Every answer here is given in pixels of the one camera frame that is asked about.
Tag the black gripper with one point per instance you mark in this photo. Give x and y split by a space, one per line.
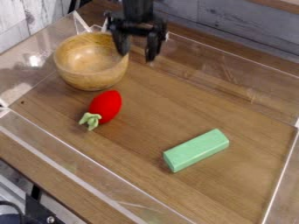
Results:
136 20

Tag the red plush strawberry toy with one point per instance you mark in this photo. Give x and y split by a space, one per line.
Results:
103 109

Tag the wooden bowl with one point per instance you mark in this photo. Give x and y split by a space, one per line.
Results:
88 63

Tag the clear acrylic tray barrier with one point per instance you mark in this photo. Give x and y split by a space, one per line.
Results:
107 172

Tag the green rectangular block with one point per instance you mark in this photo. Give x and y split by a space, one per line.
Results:
196 149

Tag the black metal bracket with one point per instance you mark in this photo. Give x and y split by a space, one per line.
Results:
36 213

